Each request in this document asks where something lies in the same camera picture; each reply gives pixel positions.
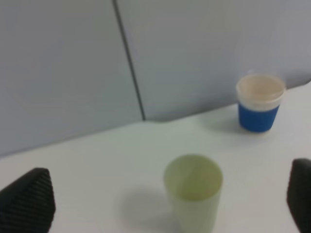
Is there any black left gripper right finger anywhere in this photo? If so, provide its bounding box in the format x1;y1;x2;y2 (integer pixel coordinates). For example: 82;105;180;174
287;158;311;233

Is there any blue sleeved paper cup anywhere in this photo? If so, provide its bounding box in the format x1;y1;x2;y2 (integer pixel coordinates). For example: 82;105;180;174
236;74;286;133

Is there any light green plastic cup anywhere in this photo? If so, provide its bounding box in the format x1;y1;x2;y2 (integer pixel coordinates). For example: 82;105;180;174
163;154;223;233

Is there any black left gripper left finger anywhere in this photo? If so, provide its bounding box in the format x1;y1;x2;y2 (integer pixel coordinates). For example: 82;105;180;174
0;167;56;233

